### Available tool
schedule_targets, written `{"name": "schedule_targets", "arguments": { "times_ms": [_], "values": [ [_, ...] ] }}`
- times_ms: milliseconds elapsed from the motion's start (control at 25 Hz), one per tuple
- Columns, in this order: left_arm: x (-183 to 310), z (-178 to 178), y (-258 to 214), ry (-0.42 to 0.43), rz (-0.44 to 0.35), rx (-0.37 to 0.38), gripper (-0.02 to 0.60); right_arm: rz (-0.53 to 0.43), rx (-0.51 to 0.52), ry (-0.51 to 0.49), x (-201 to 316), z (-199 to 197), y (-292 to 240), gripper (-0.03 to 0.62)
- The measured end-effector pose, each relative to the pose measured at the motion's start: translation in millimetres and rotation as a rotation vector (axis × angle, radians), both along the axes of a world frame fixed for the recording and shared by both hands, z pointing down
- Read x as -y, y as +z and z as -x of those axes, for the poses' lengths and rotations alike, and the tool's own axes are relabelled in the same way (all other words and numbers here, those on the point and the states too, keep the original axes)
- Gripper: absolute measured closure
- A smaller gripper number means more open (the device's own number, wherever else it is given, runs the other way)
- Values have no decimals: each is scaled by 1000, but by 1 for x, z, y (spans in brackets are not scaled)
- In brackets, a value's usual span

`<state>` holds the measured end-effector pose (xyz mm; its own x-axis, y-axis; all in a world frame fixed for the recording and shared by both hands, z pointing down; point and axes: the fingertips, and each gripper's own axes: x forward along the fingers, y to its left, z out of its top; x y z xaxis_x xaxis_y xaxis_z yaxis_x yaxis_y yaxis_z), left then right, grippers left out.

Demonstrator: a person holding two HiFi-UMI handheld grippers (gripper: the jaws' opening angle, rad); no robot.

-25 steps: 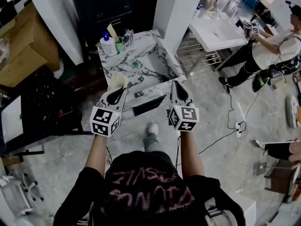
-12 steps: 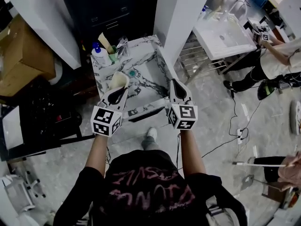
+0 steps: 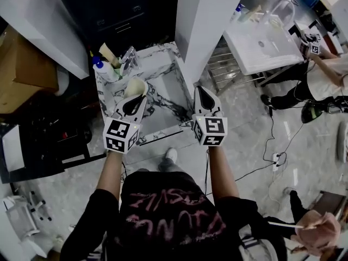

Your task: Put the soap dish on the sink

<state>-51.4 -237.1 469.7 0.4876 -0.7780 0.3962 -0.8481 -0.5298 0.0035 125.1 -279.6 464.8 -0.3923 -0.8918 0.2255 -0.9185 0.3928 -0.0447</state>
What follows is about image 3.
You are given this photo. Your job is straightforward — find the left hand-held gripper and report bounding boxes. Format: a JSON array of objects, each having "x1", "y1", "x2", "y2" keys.
[{"x1": 102, "y1": 94, "x2": 149, "y2": 154}]

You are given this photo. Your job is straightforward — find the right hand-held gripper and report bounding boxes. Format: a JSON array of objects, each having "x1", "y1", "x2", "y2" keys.
[{"x1": 191, "y1": 85, "x2": 228, "y2": 147}]

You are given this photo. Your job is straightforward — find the cream soap dish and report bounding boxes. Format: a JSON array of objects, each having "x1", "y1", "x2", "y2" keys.
[{"x1": 123, "y1": 77, "x2": 150, "y2": 99}]

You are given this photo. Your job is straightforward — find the marble sink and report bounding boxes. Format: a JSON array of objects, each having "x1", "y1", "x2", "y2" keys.
[{"x1": 94, "y1": 41, "x2": 195, "y2": 147}]

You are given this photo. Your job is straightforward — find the person's right forearm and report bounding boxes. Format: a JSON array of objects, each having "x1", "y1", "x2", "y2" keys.
[{"x1": 207, "y1": 145, "x2": 240, "y2": 201}]

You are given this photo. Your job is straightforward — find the person's left forearm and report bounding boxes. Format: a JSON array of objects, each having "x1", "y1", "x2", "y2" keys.
[{"x1": 96, "y1": 147, "x2": 123, "y2": 202}]

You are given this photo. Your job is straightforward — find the metal rack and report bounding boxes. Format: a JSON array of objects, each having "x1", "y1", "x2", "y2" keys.
[{"x1": 206, "y1": 36, "x2": 263, "y2": 94}]

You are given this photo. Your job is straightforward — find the white bottle with blue pump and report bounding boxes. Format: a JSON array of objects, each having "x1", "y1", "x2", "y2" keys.
[{"x1": 91, "y1": 55, "x2": 120, "y2": 83}]

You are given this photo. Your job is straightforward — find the chrome faucet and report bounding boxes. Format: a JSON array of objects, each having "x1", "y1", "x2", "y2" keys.
[{"x1": 119, "y1": 46, "x2": 140, "y2": 77}]

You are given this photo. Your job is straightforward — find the cream tube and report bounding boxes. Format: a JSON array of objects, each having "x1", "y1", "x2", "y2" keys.
[{"x1": 98, "y1": 42, "x2": 122, "y2": 68}]

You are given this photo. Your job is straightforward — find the person's white shoe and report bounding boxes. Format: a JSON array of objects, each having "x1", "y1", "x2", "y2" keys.
[{"x1": 165, "y1": 147, "x2": 178, "y2": 163}]

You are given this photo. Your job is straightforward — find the person's grey trouser leg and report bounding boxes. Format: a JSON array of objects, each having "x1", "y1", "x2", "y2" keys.
[{"x1": 157, "y1": 158, "x2": 186, "y2": 174}]

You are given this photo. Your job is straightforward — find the black rack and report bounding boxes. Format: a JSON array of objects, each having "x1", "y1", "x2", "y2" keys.
[{"x1": 0, "y1": 91, "x2": 107, "y2": 185}]

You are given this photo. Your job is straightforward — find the dark cabinet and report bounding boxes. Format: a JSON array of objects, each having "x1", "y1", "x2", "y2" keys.
[{"x1": 51, "y1": 0, "x2": 180, "y2": 54}]

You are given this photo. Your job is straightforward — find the white power strip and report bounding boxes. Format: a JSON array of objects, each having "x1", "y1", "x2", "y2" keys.
[{"x1": 271, "y1": 152, "x2": 281, "y2": 172}]

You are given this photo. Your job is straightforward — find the white bottle with blue cap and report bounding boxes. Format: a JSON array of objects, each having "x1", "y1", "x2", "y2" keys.
[{"x1": 231, "y1": 3, "x2": 247, "y2": 23}]

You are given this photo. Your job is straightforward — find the black helmet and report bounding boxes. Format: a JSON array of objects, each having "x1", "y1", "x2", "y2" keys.
[{"x1": 300, "y1": 101, "x2": 324, "y2": 125}]

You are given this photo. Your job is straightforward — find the cardboard box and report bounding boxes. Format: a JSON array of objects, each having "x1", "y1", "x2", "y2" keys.
[{"x1": 0, "y1": 25, "x2": 61, "y2": 114}]

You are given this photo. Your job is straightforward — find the black printed t-shirt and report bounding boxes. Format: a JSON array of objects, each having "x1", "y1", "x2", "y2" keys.
[{"x1": 59, "y1": 170, "x2": 289, "y2": 261}]

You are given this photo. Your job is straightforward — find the curved chrome tap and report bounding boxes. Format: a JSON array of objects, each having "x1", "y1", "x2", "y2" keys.
[{"x1": 268, "y1": 0, "x2": 297, "y2": 21}]

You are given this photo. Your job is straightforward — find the white board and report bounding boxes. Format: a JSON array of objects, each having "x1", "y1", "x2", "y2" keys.
[{"x1": 1, "y1": 123, "x2": 26, "y2": 173}]

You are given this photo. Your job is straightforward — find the thin wooden stick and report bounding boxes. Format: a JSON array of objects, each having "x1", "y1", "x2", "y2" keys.
[{"x1": 268, "y1": 221, "x2": 305, "y2": 229}]

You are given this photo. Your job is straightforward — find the grey striped bag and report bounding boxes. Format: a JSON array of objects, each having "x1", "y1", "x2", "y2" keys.
[{"x1": 238, "y1": 224, "x2": 281, "y2": 261}]

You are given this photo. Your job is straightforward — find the brown wooden stool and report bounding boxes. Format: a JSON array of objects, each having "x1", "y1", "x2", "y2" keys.
[{"x1": 309, "y1": 190, "x2": 348, "y2": 220}]

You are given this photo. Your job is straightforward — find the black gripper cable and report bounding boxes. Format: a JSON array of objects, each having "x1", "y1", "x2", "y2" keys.
[{"x1": 204, "y1": 147, "x2": 210, "y2": 196}]

